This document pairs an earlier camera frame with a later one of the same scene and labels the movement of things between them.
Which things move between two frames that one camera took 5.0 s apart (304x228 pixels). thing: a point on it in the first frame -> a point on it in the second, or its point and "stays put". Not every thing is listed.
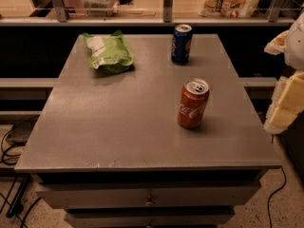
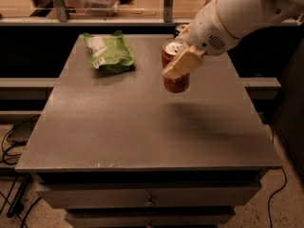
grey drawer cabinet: (107, 148) stays put
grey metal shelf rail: (167, 15) stays put
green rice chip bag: (109, 53) stays put
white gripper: (295, 49) -> (209, 28)
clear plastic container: (101, 1) stays put
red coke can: (192, 102) -> (171, 50)
